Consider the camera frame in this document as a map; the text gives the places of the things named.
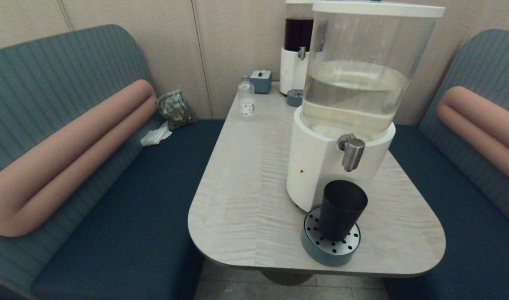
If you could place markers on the steel water dispenser tap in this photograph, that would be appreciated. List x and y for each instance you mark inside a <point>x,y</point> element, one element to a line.
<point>352,152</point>

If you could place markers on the black plastic cup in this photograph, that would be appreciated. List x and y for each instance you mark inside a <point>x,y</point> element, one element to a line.
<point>342,212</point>

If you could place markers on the small clear plastic bottle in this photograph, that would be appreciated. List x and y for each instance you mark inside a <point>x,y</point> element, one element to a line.
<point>246,103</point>

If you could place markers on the clear water dispenser white base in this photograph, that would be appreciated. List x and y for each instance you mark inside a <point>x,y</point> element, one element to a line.
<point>312,166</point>

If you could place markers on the small round drip tray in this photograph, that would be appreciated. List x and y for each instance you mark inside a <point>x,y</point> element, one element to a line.
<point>295,99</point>

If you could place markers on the grey-blue tissue box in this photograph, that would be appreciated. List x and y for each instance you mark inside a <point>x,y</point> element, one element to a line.
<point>260,82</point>

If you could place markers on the dark drink dispenser white base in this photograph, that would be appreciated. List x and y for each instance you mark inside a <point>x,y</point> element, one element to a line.
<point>292,71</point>

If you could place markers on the crumpled snack bag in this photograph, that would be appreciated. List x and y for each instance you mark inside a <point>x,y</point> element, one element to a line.
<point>174,109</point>

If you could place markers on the white crumpled tissue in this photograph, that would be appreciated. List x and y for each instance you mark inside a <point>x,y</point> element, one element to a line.
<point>155,135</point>

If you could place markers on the small steel drink dispenser tap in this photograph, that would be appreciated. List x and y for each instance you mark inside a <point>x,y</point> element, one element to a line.
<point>302,53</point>

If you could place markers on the large round steel drip tray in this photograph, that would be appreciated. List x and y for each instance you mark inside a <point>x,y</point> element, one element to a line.
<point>327,252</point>

